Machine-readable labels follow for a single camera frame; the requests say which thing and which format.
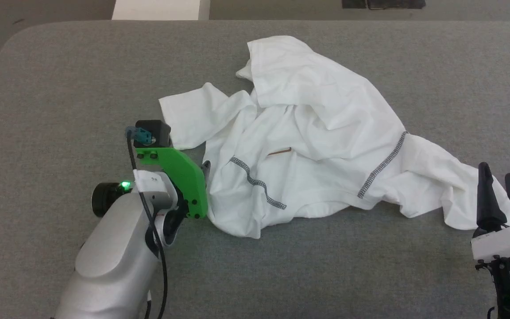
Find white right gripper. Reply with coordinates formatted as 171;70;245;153
471;162;510;262

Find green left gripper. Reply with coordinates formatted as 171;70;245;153
135;147;213;220

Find white garment with grey stitching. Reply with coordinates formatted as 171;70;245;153
158;35;510;240

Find white box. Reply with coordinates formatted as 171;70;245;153
112;0;211;21

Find large black floor plate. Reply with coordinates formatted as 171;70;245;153
367;0;426;10

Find teal camera cable plug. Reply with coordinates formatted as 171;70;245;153
125;126;155;145

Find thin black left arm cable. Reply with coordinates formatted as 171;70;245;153
126;128;170;319

